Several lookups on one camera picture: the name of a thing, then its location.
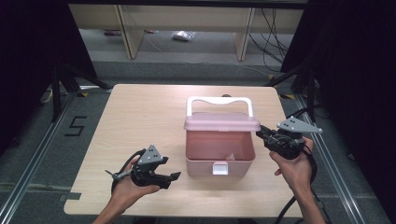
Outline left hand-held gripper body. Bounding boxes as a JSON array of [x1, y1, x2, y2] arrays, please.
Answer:
[[130, 144, 173, 190]]

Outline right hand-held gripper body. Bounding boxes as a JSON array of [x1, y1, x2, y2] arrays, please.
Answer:
[[263, 115, 324, 161]]

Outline pink storage box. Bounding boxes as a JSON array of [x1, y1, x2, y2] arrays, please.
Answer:
[[183, 95, 262, 178]]

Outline person's left hand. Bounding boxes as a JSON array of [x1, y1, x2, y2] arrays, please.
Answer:
[[110, 157, 162, 207]]

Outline person's right hand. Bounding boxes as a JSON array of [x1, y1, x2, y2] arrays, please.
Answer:
[[268, 136, 316, 194]]

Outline black metal stand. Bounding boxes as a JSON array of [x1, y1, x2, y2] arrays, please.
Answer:
[[50, 61, 112, 123], [264, 61, 319, 123]]

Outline black curtain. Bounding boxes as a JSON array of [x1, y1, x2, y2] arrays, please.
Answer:
[[0, 0, 98, 155], [280, 0, 396, 216]]

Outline clear plastic bag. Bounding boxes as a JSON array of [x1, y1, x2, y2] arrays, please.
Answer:
[[171, 30, 196, 43]]

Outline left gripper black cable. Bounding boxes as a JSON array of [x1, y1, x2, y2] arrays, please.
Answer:
[[105, 148, 148, 194]]

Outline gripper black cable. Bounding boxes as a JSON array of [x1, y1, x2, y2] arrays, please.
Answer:
[[105, 148, 148, 194], [274, 144, 319, 224]]

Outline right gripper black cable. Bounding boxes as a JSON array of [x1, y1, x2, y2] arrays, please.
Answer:
[[274, 144, 319, 224]]

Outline aluminium floor rail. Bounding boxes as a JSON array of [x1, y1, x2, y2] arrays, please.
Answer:
[[0, 92, 78, 224], [293, 92, 376, 224]]

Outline black cables on floor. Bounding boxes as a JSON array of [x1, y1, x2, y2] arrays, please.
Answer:
[[248, 7, 291, 73]]

